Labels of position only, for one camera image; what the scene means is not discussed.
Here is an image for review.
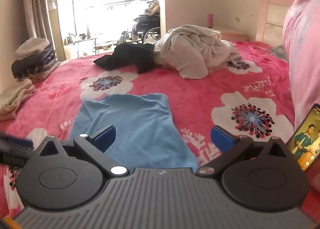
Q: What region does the light blue t-shirt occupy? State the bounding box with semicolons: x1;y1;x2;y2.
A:
69;94;198;170

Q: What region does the stack of folded clothes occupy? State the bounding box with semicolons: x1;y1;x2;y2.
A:
11;38;60;83

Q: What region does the small folding table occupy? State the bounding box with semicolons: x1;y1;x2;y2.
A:
64;36;99;59

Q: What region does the folded beige garment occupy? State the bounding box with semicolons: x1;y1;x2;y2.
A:
1;78;35;121

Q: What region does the smartphone showing video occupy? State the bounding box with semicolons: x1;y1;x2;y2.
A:
287;104;319;171

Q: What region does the pink floral bed blanket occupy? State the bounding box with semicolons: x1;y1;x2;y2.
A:
0;41;320;219

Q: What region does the beige curtain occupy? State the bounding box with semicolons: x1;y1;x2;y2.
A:
23;0;53;43

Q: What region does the black garment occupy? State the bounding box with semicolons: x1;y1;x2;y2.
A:
93;43;156;74

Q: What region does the white crumpled garment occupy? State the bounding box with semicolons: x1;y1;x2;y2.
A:
154;25;241;79

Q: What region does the pink quilt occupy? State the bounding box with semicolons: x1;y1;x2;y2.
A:
283;0;319;129

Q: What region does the wheelchair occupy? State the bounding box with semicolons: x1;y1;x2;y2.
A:
117;0;161;45

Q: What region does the pink headboard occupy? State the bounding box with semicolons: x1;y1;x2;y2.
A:
255;0;295;47

